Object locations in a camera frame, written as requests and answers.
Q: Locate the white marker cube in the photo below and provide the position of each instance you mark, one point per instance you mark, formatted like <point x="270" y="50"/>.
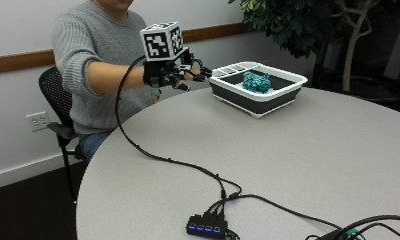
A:
<point x="162" y="40"/>

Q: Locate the teal crumpled cloth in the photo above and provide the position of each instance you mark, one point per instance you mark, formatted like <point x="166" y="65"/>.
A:
<point x="256" y="82"/>

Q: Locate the white and black dish tub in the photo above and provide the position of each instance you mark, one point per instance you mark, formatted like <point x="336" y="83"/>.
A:
<point x="258" y="90"/>

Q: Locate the the person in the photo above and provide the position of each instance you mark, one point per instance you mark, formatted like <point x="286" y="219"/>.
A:
<point x="98" y="66"/>

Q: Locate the green potted tree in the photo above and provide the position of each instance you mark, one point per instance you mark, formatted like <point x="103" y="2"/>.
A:
<point x="307" y="23"/>

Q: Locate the black mesh office chair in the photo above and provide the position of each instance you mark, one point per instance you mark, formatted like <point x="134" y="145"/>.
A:
<point x="58" y="100"/>

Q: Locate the black usb hub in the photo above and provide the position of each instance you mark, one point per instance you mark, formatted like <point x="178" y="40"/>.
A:
<point x="207" y="227"/>

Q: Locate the white wall outlet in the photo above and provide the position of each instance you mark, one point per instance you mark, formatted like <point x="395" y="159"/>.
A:
<point x="38" y="121"/>

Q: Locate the wooden wall rail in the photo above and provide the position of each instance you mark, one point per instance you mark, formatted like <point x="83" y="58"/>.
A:
<point x="18" y="61"/>

